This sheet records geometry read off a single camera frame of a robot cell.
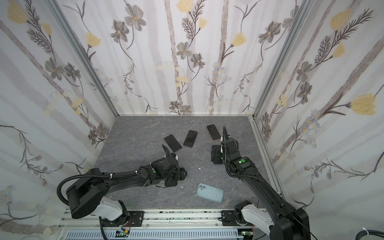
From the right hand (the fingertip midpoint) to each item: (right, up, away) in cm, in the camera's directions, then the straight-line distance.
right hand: (215, 150), depth 81 cm
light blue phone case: (-3, -24, +2) cm, 25 cm away
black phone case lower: (-25, -20, +5) cm, 33 cm away
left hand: (-19, -13, +5) cm, 23 cm away
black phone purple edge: (-27, +2, +24) cm, 36 cm away
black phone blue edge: (+3, +9, +31) cm, 32 cm away
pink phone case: (0, +9, +29) cm, 31 cm away
